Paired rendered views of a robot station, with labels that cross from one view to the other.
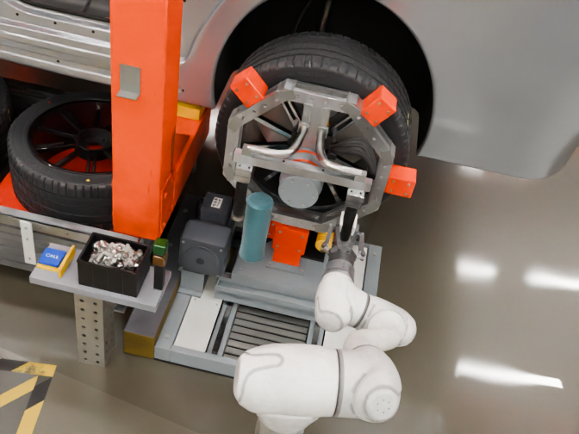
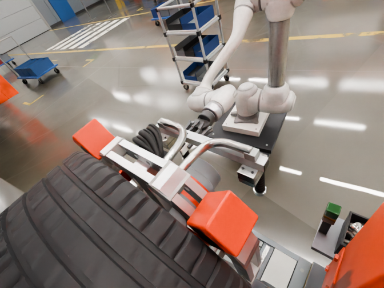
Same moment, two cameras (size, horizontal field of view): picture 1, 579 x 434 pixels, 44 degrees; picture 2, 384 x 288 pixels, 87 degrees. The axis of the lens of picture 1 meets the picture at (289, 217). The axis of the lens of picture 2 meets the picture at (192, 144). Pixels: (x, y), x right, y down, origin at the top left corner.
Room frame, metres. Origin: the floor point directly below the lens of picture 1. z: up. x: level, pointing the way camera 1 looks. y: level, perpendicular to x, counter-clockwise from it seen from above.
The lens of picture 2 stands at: (2.03, 0.33, 1.42)
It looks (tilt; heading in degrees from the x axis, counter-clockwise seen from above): 44 degrees down; 231
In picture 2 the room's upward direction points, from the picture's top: 22 degrees counter-clockwise
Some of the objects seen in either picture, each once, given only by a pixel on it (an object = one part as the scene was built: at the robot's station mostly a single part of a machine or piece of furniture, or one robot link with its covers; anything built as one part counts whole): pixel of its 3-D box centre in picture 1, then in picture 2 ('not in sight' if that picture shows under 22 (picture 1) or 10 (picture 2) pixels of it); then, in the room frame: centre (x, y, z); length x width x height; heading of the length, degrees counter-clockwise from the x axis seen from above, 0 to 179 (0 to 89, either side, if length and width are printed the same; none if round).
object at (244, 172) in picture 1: (245, 167); (252, 168); (1.72, 0.16, 0.93); 0.09 x 0.05 x 0.05; 177
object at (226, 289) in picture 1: (283, 274); not in sight; (2.09, -0.02, 0.13); 0.50 x 0.36 x 0.10; 87
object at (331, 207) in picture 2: (160, 246); (332, 210); (1.61, 0.38, 0.64); 0.04 x 0.04 x 0.04; 87
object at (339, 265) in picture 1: (339, 275); (212, 112); (1.45, -0.17, 0.83); 0.09 x 0.06 x 0.09; 87
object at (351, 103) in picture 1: (307, 160); (174, 210); (1.92, -0.02, 0.85); 0.54 x 0.07 x 0.54; 87
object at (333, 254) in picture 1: (341, 257); (203, 122); (1.52, -0.17, 0.83); 0.09 x 0.08 x 0.07; 177
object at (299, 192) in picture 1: (303, 173); (188, 192); (1.85, -0.02, 0.85); 0.21 x 0.14 x 0.14; 177
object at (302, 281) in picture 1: (291, 241); not in sight; (2.09, -0.03, 0.32); 0.40 x 0.30 x 0.28; 87
